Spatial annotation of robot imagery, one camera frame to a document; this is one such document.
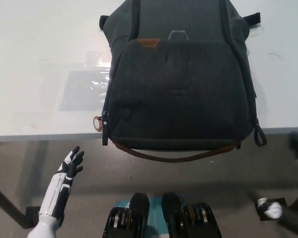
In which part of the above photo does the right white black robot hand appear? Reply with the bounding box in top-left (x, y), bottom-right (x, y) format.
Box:
top-left (248, 191), bottom-right (283, 221)

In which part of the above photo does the dark grey fabric backpack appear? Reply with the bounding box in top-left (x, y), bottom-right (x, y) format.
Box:
top-left (98, 0), bottom-right (268, 163)

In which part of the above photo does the large clear plastic sheet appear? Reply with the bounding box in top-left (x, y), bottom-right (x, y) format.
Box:
top-left (59, 70), bottom-right (112, 112)

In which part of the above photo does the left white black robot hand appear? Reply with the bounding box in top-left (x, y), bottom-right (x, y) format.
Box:
top-left (38, 146), bottom-right (85, 222)

